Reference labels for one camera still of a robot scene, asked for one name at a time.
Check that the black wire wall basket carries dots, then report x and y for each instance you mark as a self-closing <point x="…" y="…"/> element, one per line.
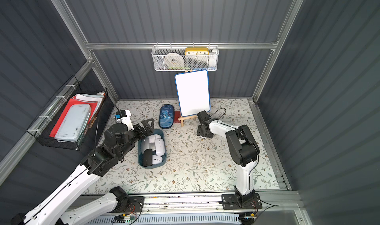
<point x="48" y="120"/>

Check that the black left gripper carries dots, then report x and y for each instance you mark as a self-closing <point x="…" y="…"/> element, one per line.
<point x="144" y="128"/>

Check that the wooden easel stand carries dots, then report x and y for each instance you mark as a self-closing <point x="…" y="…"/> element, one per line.
<point x="190" y="118"/>

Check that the white papers stack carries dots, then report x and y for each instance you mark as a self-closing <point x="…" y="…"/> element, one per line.
<point x="98" y="99"/>

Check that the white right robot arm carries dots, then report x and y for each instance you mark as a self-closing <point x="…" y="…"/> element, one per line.
<point x="243" y="150"/>

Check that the red flat box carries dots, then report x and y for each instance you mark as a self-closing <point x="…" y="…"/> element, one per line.
<point x="177" y="116"/>

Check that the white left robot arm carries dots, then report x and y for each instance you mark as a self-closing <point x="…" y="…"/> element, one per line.
<point x="53" y="210"/>

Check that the blue dinosaur pencil case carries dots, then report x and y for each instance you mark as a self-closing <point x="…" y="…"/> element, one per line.
<point x="166" y="116"/>

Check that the yellow clock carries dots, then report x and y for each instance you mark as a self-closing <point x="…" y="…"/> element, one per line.
<point x="196" y="51"/>

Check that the white wire wall basket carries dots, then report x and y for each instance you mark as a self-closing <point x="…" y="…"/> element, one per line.
<point x="192" y="63"/>

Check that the white plastic tray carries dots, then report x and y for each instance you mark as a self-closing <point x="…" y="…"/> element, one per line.
<point x="73" y="123"/>

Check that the white grey computer mouse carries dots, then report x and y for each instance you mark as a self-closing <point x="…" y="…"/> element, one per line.
<point x="149" y="142"/>

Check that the black computer mouse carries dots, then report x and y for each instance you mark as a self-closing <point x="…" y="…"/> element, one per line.
<point x="147" y="158"/>

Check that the blue framed whiteboard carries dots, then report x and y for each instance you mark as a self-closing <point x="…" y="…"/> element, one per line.
<point x="193" y="92"/>

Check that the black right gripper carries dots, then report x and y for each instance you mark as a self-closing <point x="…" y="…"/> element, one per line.
<point x="203" y="126"/>

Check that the white tape roll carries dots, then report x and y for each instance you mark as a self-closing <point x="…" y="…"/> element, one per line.
<point x="174" y="60"/>

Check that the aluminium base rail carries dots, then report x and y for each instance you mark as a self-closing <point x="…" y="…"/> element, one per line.
<point x="263" y="207"/>

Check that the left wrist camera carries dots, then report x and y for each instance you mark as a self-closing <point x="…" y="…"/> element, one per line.
<point x="124" y="117"/>

